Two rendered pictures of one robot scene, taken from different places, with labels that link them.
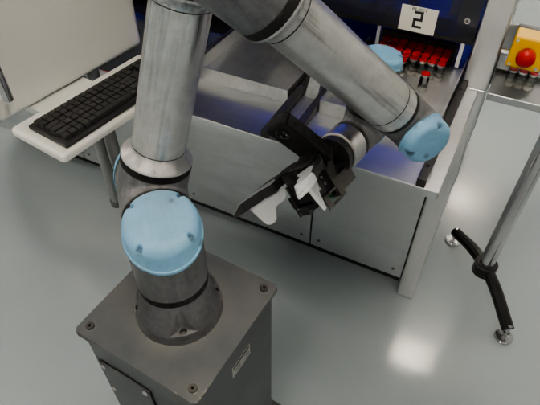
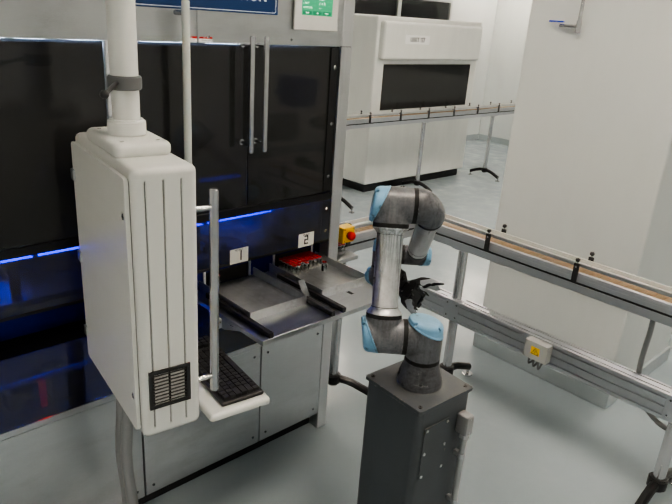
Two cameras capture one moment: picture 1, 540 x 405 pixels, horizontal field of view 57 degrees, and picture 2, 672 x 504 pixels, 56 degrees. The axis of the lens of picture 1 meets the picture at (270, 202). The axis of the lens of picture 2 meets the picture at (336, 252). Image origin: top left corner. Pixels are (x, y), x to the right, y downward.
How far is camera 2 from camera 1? 2.02 m
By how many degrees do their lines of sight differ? 62
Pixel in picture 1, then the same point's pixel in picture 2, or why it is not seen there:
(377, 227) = (300, 384)
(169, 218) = (427, 318)
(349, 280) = (292, 445)
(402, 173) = not seen: hidden behind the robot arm
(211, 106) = (290, 323)
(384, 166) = not seen: hidden behind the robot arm
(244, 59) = (246, 303)
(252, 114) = (308, 314)
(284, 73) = (274, 296)
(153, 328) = (437, 381)
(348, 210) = (283, 386)
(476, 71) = (332, 252)
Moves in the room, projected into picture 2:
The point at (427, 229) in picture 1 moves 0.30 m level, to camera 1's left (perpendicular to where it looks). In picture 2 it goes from (326, 361) to (301, 393)
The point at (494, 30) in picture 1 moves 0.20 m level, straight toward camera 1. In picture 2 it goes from (335, 230) to (368, 243)
